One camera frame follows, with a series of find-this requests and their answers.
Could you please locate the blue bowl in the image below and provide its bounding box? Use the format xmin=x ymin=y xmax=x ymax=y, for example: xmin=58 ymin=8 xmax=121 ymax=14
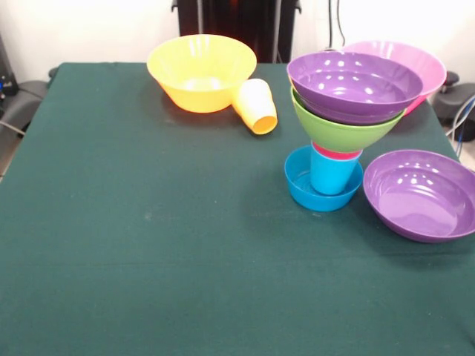
xmin=284 ymin=144 xmax=364 ymax=213

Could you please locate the orange cup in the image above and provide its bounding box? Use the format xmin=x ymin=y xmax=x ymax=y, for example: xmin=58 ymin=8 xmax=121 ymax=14
xmin=232 ymin=78 xmax=278 ymax=135

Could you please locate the orange bowl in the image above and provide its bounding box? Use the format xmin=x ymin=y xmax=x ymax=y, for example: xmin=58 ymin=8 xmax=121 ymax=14
xmin=146 ymin=33 xmax=258 ymax=113

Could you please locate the blue cup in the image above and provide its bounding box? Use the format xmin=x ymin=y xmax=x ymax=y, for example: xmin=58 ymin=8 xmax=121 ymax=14
xmin=309 ymin=146 xmax=363 ymax=196

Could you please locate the red cup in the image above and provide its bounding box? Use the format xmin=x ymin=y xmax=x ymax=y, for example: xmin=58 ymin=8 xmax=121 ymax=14
xmin=312 ymin=140 xmax=364 ymax=161

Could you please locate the green bowl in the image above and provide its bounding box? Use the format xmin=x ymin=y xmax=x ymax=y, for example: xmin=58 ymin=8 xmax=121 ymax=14
xmin=290 ymin=87 xmax=406 ymax=153

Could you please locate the purple bowl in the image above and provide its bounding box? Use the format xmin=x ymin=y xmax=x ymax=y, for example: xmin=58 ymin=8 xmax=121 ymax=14
xmin=362 ymin=149 xmax=475 ymax=244
xmin=286 ymin=50 xmax=425 ymax=125

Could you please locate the pink bowl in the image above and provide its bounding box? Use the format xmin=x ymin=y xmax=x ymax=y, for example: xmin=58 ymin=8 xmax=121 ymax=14
xmin=340 ymin=39 xmax=448 ymax=118

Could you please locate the black computer tower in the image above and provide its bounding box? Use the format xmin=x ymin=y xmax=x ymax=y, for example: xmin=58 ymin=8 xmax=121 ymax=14
xmin=0 ymin=33 xmax=19 ymax=108

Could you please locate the dark green tablecloth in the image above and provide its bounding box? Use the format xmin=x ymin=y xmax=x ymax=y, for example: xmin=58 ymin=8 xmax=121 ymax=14
xmin=0 ymin=62 xmax=475 ymax=356

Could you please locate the black knobbed device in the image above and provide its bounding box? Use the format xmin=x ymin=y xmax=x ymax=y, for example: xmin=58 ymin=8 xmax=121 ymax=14
xmin=433 ymin=70 xmax=475 ymax=125

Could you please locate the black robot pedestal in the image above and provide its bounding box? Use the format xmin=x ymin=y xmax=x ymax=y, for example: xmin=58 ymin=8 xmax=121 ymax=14
xmin=177 ymin=0 xmax=301 ymax=64

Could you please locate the black wall cable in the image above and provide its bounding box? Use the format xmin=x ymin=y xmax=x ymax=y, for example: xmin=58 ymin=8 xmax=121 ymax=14
xmin=335 ymin=0 xmax=349 ymax=51

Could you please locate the grey cable bundle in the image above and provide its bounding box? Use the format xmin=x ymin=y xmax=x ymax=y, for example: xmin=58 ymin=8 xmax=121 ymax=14
xmin=445 ymin=94 xmax=475 ymax=175

